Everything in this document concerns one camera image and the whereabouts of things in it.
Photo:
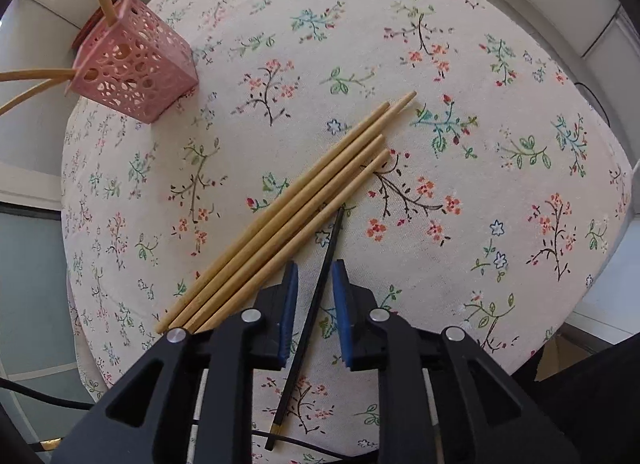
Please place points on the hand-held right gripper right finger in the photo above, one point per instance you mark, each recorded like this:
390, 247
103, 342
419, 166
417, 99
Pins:
342, 304

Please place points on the brown trash bin red liner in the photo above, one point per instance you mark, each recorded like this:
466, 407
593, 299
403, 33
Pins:
87, 29

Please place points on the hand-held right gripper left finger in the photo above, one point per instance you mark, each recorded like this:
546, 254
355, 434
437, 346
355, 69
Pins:
290, 304

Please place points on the floral tablecloth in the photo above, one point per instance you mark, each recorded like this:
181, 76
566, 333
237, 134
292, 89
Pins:
450, 244

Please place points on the black chopstick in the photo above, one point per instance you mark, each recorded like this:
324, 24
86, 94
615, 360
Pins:
316, 294

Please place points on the brown cardboard box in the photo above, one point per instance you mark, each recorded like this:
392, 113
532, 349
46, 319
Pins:
562, 354

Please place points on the pink perforated utensil holder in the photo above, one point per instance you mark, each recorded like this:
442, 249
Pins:
145, 69

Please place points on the frosted glass sliding door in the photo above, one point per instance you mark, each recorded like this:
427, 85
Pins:
30, 269

